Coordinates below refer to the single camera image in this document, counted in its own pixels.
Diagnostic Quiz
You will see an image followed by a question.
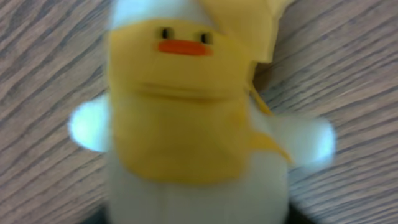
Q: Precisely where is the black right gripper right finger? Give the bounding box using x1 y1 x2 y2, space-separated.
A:
287 203 317 224

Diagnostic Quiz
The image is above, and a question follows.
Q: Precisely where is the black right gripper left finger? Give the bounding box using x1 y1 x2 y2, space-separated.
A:
79 206 109 224

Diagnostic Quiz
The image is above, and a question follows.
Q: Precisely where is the white plush duck yellow hat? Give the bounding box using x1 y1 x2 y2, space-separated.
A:
68 0 336 224

